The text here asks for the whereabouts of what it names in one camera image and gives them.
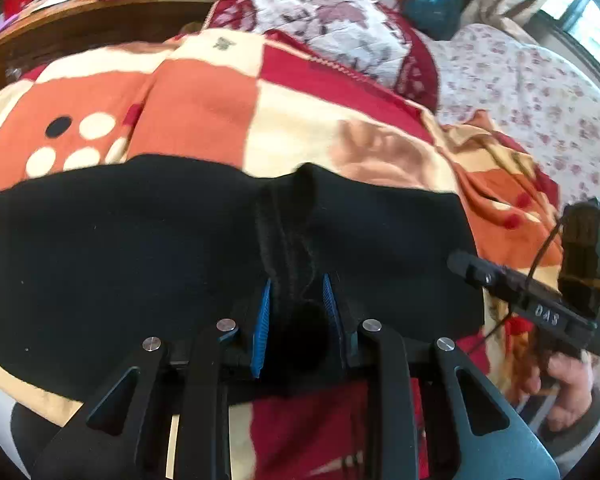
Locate red white patterned pillow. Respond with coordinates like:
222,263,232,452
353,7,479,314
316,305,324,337
207,0,441,111

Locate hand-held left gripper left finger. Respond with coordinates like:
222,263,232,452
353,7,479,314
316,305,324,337
32,280,273,480

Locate wooden desk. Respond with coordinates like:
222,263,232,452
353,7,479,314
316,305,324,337
0,0,231,73

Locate person's right hand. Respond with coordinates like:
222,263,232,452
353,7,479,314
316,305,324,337
522,352,597,433

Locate window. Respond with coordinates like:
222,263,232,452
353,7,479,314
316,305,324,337
535,0,600,91

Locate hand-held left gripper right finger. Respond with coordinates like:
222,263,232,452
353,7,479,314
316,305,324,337
321,274,561,480

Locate teal bag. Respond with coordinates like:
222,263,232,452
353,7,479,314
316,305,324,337
402,0,463,41

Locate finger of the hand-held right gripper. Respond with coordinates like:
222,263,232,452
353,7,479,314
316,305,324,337
447,251,520,307

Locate red orange cream patterned blanket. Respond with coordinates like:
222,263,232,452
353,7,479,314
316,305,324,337
0,30,566,480

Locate white floral quilt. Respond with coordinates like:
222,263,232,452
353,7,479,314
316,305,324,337
425,22,600,396

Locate thin black cable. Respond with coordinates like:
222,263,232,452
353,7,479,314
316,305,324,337
467,217,566,356

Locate black pants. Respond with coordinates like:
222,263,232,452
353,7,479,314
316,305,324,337
0,154,486,406

